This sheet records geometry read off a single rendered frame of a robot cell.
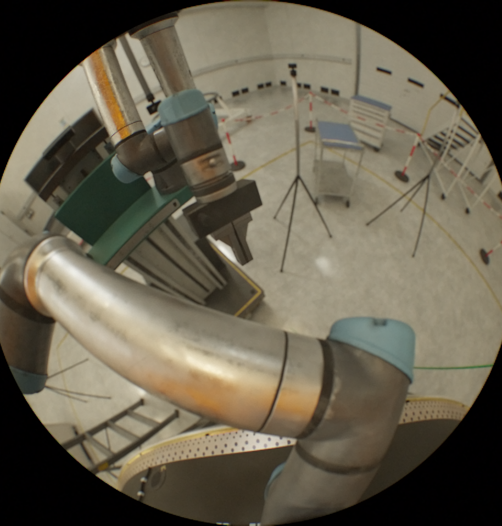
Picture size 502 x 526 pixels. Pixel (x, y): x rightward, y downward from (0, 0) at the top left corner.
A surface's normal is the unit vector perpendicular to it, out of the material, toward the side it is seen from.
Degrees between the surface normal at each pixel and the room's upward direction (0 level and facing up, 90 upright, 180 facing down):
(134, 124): 75
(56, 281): 12
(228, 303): 0
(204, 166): 67
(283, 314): 0
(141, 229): 90
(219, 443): 43
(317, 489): 24
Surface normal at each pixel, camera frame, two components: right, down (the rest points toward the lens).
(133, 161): 0.26, 0.66
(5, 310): 0.61, -0.15
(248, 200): 0.50, 0.43
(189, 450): -0.44, -0.83
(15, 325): 0.82, 0.01
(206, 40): 0.61, 0.65
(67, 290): 0.03, -0.44
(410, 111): -0.77, 0.62
